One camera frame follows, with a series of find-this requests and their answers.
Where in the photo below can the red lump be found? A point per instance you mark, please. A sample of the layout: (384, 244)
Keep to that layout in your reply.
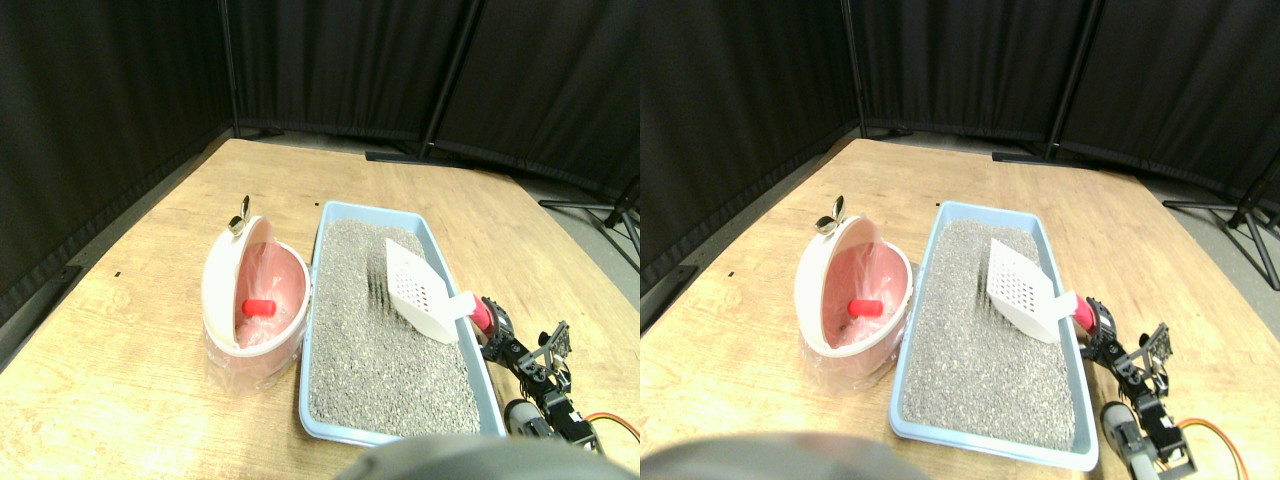
(865, 307)
(258, 307)

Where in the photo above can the black curtain stand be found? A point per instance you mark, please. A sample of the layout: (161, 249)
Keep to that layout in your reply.
(853, 70)
(228, 70)
(400, 157)
(1030, 157)

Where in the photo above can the black tripod stand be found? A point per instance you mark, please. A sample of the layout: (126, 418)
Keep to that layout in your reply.
(620, 215)
(1245, 215)

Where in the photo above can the white bin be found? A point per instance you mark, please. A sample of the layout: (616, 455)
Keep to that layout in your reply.
(218, 290)
(812, 290)

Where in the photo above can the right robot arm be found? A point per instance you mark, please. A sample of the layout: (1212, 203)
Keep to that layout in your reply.
(1150, 410)
(555, 400)

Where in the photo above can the blue litter tray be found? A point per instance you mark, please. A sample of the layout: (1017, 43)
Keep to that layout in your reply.
(380, 380)
(980, 390)

